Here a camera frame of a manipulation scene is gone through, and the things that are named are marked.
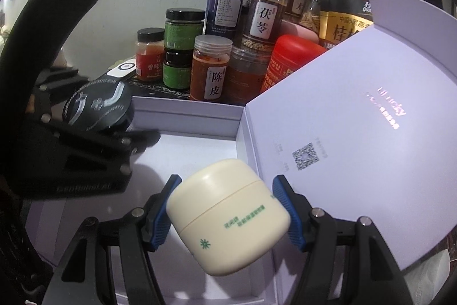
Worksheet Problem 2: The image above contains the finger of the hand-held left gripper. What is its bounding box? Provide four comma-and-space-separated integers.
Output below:
30, 67, 93, 121
21, 119, 162, 200

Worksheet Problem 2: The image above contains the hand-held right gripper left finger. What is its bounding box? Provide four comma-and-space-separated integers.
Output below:
46, 174, 183, 305

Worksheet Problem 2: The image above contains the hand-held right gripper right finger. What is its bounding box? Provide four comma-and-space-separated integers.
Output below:
271, 174, 406, 305

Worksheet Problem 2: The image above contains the black round compact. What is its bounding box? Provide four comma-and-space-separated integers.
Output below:
62, 79, 135, 134

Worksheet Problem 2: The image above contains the cream white cosmetic jar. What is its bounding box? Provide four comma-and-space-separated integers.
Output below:
166, 158, 290, 278

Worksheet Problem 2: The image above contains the lavender gift box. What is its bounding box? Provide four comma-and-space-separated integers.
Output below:
21, 0, 457, 305

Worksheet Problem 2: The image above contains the red label spice jar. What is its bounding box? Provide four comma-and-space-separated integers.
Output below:
136, 28, 167, 83

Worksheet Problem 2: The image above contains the green label black lid jar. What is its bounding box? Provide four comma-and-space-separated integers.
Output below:
165, 8, 206, 51
163, 48, 194, 91

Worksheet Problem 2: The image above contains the orange peel clear jar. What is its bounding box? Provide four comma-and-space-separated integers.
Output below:
190, 35, 233, 102

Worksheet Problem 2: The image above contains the clear jar of brown contents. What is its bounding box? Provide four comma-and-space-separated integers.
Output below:
224, 46, 272, 105

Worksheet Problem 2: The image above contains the red tin canister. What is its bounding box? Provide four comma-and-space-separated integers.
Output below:
260, 34, 328, 95

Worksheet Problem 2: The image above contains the dark blue contents clear jar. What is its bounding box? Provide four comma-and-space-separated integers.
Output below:
205, 0, 248, 40

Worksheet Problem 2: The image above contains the pink rounded lid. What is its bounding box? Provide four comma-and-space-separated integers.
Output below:
279, 21, 320, 45

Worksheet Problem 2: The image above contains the white label brown contents jar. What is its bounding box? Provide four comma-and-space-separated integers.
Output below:
242, 0, 290, 49

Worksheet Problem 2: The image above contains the clear packet of yellow strips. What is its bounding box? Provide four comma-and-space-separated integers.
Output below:
301, 0, 322, 32

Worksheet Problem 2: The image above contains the black and gold food bag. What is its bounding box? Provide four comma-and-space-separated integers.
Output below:
319, 0, 444, 50

